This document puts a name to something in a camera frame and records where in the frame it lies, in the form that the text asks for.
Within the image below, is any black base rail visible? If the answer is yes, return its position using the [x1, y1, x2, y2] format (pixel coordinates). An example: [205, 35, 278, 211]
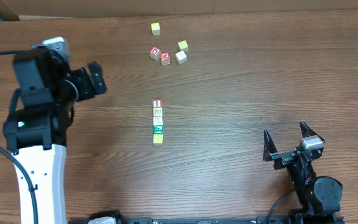
[67, 210, 345, 224]

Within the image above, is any blue X letter block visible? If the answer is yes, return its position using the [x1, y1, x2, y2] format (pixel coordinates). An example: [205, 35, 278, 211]
[153, 134, 163, 146]

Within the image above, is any far yellow letter block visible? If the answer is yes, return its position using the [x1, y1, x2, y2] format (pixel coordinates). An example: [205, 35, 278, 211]
[150, 22, 161, 35]

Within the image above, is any red I letter block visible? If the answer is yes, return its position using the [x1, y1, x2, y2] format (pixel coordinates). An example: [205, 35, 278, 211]
[152, 100, 162, 108]

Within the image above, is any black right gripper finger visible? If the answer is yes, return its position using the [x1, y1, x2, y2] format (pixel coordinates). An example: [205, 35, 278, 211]
[263, 129, 278, 162]
[300, 120, 325, 143]

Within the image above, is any red G letter block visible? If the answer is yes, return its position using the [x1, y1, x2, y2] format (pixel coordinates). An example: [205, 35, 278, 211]
[149, 47, 161, 60]

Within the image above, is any wooden block red side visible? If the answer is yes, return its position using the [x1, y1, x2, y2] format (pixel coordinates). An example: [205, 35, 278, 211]
[153, 108, 163, 117]

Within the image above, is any green F letter block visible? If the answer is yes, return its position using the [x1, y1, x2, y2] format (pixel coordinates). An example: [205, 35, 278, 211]
[154, 125, 164, 134]

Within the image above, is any wooden number 3 block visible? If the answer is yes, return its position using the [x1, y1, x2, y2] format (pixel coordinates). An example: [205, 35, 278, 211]
[175, 50, 188, 64]

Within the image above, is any green B letter block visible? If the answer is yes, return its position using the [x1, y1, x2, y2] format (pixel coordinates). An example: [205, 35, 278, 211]
[153, 116, 163, 126]

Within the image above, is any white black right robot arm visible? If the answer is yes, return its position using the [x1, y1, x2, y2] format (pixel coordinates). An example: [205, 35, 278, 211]
[263, 121, 344, 223]

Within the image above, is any yellow G letter block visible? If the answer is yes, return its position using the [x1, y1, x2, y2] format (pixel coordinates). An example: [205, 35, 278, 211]
[178, 40, 189, 52]

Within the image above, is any red M letter block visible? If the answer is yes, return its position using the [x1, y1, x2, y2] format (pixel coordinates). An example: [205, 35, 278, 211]
[160, 52, 171, 65]

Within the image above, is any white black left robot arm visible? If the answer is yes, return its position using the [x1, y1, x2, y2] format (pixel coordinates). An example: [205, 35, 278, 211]
[3, 47, 107, 223]

